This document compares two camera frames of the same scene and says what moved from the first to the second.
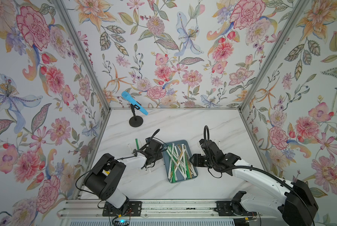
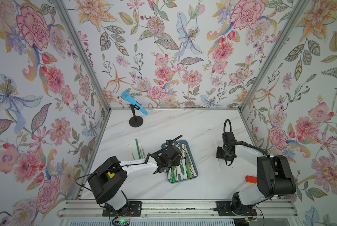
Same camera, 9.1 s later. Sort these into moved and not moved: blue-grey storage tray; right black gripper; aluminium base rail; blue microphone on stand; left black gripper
Moved: left black gripper; right black gripper
Not moved: blue microphone on stand; blue-grey storage tray; aluminium base rail
